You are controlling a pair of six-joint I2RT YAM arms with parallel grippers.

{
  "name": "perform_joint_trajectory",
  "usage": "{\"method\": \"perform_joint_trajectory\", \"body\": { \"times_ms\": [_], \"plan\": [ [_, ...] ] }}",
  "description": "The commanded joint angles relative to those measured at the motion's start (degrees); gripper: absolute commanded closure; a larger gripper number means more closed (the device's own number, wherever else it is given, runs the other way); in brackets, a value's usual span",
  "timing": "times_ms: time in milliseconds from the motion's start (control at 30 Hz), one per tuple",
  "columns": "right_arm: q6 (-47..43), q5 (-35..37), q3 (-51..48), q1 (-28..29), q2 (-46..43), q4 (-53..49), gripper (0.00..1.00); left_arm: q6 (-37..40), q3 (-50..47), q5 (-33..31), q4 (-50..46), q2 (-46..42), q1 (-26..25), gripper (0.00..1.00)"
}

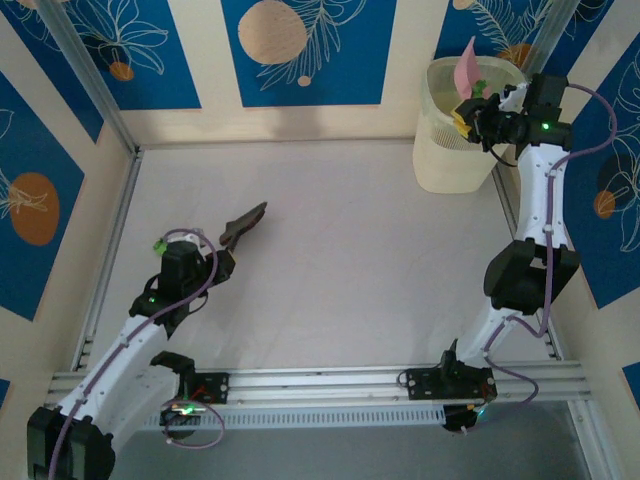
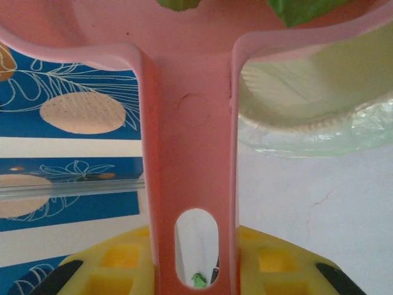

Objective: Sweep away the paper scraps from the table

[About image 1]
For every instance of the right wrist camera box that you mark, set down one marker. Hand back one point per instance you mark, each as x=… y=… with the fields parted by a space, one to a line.
x=510 y=97

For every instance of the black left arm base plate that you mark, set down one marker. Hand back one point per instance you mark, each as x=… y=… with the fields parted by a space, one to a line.
x=215 y=387

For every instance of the aluminium mounting rail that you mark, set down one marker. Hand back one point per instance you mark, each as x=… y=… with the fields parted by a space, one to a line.
x=310 y=387

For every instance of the aluminium corner post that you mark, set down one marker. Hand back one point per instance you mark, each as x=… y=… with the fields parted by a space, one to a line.
x=85 y=75
x=547 y=37

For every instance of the dark brown hand brush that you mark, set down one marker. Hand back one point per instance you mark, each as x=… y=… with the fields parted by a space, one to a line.
x=245 y=225

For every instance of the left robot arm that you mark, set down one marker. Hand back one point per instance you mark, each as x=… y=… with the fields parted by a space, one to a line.
x=115 y=370

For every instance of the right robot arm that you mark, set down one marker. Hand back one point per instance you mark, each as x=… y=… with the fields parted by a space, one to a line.
x=540 y=200

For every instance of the pink plastic dustpan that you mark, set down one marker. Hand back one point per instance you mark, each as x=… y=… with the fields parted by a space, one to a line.
x=467 y=70

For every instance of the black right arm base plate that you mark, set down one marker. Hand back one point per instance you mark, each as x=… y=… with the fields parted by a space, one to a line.
x=425 y=384

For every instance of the beige waste bin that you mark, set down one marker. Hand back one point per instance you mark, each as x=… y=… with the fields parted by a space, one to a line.
x=450 y=165

